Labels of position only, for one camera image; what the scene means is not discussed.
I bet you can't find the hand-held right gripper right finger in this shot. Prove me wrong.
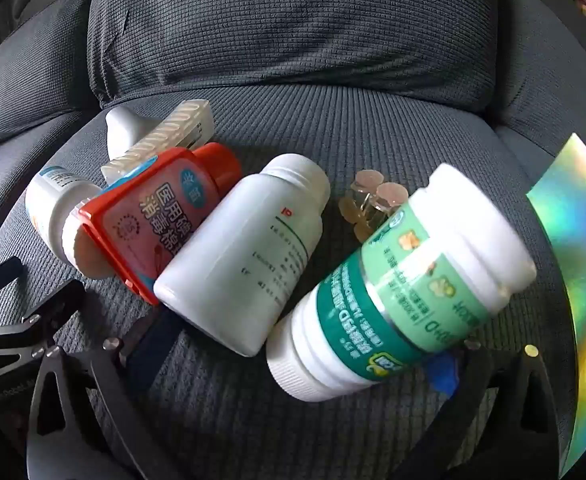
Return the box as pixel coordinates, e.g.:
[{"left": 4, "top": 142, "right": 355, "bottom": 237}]
[{"left": 388, "top": 337, "right": 560, "bottom": 480}]

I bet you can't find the small blue label white bottle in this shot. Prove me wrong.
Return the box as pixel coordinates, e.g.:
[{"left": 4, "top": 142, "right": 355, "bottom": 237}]
[{"left": 25, "top": 166, "right": 106, "bottom": 278}]

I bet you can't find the plain white bottle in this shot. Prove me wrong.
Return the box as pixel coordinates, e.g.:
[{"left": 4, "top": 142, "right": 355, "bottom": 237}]
[{"left": 153, "top": 154, "right": 331, "bottom": 358}]

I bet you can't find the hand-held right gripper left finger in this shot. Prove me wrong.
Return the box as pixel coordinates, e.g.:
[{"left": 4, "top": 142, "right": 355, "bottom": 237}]
[{"left": 27, "top": 310, "right": 191, "bottom": 480}]

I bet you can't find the green label white bottle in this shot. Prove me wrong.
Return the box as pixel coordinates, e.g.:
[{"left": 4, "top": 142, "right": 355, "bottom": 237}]
[{"left": 265, "top": 162, "right": 538, "bottom": 403}]

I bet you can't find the grey sofa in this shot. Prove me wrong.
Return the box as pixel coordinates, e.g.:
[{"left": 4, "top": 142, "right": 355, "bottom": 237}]
[{"left": 0, "top": 0, "right": 586, "bottom": 480}]

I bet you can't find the red swab bottle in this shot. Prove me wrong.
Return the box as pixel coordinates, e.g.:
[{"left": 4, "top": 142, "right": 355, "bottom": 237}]
[{"left": 78, "top": 142, "right": 244, "bottom": 306}]

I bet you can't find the white hair claw clip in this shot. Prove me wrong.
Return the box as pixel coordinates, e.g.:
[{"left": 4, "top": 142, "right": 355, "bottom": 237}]
[{"left": 100, "top": 100, "right": 214, "bottom": 183}]

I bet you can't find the grey sofa cushion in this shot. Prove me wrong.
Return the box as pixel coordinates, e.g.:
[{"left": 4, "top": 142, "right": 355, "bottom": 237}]
[
  {"left": 493, "top": 0, "right": 586, "bottom": 128},
  {"left": 89, "top": 0, "right": 504, "bottom": 111},
  {"left": 0, "top": 0, "right": 98, "bottom": 142}
]

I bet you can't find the green iridescent cardboard box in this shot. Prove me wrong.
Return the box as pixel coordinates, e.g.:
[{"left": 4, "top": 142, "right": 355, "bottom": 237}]
[{"left": 525, "top": 132, "right": 586, "bottom": 478}]

